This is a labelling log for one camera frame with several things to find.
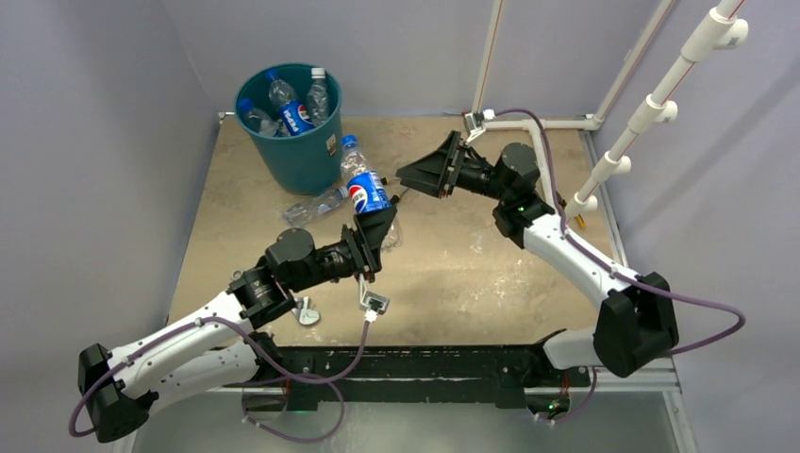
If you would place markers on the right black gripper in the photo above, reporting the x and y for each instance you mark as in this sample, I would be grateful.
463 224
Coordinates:
432 175

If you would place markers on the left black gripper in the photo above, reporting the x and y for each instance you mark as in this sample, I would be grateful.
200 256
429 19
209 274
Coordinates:
371 228

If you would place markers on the crushed clear bottle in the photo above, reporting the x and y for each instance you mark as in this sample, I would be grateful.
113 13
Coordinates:
318 97

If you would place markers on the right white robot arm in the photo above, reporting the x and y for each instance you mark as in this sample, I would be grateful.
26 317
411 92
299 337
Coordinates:
635 315

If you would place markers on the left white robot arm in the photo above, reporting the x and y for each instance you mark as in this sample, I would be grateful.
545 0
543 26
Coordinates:
118 386

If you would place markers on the clear bottle by bin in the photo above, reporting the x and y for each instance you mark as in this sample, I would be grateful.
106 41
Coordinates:
308 210

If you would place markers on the teal plastic bin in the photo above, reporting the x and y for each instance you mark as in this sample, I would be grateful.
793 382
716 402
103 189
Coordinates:
308 163

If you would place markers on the yellow black pliers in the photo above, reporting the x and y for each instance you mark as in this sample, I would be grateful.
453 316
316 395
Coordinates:
395 190

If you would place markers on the silver adjustable wrench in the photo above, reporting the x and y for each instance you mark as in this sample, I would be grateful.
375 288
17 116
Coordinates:
306 312

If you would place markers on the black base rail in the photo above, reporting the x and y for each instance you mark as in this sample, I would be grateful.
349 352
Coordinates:
509 376

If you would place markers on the white PVC pipe frame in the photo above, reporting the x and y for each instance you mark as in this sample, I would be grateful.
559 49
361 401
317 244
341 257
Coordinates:
720 29

